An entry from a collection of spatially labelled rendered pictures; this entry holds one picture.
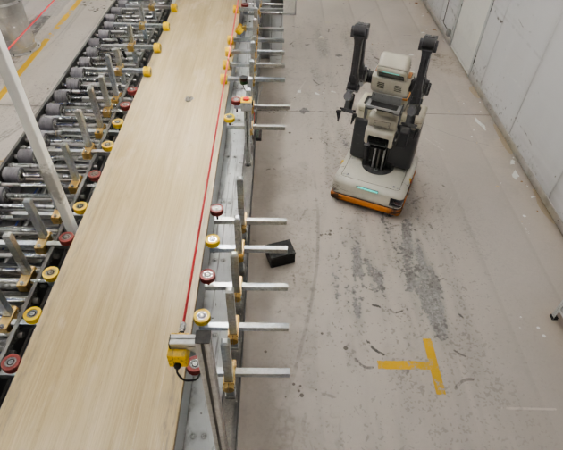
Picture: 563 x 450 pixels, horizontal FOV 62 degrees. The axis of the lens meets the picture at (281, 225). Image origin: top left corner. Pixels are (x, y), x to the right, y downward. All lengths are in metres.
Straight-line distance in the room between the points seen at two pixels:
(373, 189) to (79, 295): 2.47
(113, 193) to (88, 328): 0.95
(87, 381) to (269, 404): 1.23
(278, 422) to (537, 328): 1.94
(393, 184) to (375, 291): 0.98
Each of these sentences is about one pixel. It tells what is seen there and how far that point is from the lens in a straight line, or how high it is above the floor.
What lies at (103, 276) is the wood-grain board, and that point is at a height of 0.90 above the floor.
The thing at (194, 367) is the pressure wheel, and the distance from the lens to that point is 2.16.
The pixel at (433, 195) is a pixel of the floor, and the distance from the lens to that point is 4.51.
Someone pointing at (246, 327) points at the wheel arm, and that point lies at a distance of 2.33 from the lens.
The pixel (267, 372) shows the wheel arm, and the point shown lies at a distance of 2.19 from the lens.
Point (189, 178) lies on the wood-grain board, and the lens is 3.03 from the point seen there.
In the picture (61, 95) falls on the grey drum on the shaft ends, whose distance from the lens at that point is 4.26.
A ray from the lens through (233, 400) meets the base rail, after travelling 2.30.
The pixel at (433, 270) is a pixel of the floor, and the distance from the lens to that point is 3.85.
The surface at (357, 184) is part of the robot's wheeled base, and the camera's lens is 4.02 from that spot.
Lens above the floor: 2.78
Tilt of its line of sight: 45 degrees down
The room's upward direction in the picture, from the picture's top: 2 degrees clockwise
